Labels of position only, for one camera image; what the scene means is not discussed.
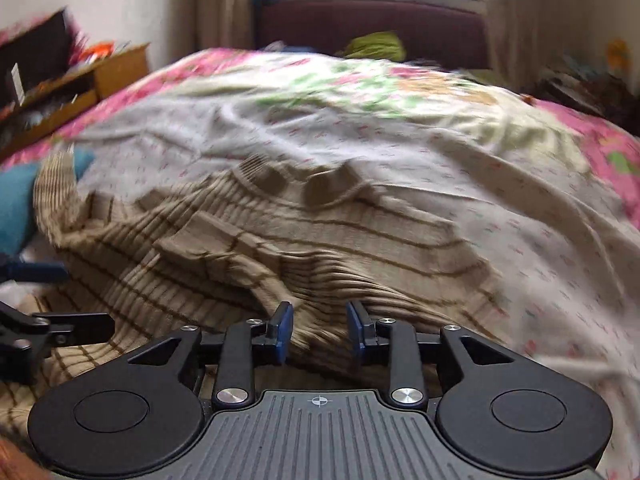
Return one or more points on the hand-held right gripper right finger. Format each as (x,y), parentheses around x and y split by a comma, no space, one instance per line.
(355,332)

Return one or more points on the cluttered bedside table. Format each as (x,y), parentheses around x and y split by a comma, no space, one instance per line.
(585,92)

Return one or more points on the beige striped knit sweater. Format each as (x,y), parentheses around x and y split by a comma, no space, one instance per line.
(300,240)

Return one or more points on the maroon upholstered headboard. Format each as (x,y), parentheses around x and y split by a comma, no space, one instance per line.
(375,20)

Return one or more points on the wooden bedside cabinet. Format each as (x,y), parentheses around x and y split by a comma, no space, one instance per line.
(120,72)

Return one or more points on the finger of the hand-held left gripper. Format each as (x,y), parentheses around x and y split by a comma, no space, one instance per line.
(40,271)
(75,324)

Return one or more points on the yellow-green pillow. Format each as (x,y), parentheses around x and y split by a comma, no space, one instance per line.
(375,45)

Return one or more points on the floral bed quilt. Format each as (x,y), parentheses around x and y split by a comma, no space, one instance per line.
(450,185)

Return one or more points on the beige curtain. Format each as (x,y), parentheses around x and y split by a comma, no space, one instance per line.
(540,15)
(225,5)

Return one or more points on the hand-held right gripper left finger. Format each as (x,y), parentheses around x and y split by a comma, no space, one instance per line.
(281,332)

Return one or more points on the person's left forearm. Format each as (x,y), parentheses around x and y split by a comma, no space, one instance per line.
(17,200)

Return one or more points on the black box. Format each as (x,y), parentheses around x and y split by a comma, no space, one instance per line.
(40,55)

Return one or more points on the yellow flower ornament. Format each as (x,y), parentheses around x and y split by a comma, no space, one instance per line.
(618,54)

